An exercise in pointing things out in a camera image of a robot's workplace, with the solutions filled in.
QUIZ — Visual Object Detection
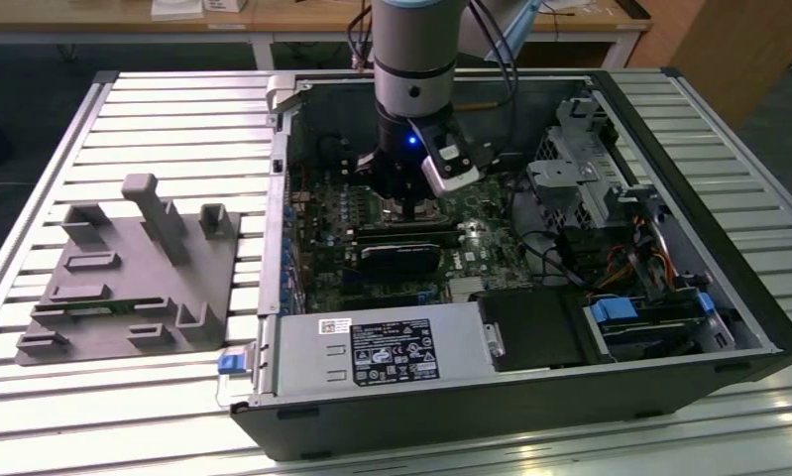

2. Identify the silver CPU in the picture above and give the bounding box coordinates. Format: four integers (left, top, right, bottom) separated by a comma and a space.
393, 197, 437, 219

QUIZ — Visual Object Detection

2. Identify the metal socket cover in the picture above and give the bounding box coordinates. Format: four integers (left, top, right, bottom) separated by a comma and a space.
377, 195, 445, 227

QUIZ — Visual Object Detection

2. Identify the CPU socket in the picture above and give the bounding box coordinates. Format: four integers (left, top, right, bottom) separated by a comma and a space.
374, 190, 449, 230

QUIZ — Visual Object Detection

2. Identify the black graphics card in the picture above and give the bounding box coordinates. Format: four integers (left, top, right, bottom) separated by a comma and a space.
359, 241, 445, 285

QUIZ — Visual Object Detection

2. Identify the green motherboard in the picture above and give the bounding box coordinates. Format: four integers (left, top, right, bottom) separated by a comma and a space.
283, 157, 554, 316

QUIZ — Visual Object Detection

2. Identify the grey metal drive cage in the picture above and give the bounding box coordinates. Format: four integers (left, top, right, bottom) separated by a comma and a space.
525, 96, 676, 229

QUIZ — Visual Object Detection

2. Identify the silver chipset heatsink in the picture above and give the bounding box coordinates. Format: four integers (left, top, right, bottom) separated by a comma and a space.
449, 277, 489, 301

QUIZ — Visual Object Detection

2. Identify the wooden desk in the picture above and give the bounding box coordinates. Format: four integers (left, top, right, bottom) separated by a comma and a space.
0, 0, 656, 70

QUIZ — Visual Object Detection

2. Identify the grey power supply unit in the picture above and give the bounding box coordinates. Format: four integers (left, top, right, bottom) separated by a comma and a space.
273, 301, 497, 398

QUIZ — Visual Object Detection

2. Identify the black plastic shroud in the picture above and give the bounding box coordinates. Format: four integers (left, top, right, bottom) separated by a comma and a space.
478, 287, 602, 374

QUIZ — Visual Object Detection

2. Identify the hard disk in blue carrier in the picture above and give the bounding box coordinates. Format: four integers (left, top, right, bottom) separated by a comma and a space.
584, 295, 714, 359

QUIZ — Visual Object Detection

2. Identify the grey parts rack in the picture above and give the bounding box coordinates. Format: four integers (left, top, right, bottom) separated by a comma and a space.
13, 173, 243, 368

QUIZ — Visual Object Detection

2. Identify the blue case latch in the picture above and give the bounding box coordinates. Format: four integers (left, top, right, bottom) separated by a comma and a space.
217, 349, 250, 377

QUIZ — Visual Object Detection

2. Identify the black PC case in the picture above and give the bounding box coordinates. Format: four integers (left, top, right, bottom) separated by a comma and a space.
229, 67, 792, 462

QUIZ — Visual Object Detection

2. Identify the green RAM stick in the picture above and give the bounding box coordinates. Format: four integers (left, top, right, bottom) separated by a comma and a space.
57, 302, 139, 316

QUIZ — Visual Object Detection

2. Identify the wooden cabinet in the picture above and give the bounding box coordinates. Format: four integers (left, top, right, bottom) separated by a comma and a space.
670, 0, 792, 129

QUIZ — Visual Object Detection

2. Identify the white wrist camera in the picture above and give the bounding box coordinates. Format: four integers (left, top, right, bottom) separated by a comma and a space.
419, 121, 484, 197

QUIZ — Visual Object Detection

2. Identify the grey case handle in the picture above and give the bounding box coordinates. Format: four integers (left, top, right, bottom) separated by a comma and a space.
265, 73, 299, 114

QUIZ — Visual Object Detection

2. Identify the black cable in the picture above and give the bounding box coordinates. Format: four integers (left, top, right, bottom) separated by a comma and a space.
520, 230, 590, 290

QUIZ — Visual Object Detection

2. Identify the coloured wire bundle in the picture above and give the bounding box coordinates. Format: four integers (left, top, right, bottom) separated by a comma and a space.
593, 245, 680, 294

